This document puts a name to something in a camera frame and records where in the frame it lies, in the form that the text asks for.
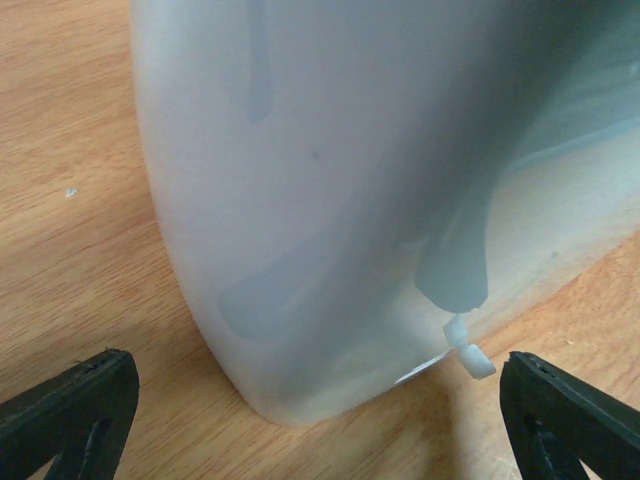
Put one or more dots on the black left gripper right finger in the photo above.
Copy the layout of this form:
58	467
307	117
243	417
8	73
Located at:
559	425

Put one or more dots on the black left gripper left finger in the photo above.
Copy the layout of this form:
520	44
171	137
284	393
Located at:
78	422

